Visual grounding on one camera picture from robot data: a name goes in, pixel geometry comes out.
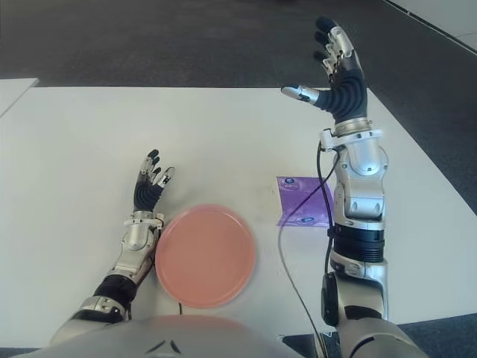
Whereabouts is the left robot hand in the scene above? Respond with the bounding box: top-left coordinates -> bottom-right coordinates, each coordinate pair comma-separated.
133,148 -> 176,213

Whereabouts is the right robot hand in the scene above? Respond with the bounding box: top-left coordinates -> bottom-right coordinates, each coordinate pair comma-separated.
281,16 -> 373,127

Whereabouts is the purple tissue paper pack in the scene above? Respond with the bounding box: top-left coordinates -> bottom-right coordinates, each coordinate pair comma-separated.
267,176 -> 336,228

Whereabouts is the pink round plate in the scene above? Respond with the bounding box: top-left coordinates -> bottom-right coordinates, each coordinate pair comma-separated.
154,204 -> 257,309

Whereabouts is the white panel with black edge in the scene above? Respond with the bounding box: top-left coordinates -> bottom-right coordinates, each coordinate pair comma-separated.
383,0 -> 477,57

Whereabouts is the silver robot torso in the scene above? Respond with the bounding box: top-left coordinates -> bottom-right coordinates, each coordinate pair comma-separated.
22,314 -> 284,358

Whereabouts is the white side table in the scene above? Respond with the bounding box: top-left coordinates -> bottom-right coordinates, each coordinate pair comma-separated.
0,77 -> 40,116

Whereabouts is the thick black strapped cable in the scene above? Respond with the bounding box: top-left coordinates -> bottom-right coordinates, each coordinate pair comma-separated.
315,139 -> 335,279

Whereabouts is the long thin black cable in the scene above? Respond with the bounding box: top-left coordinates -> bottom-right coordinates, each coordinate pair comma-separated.
277,152 -> 341,358

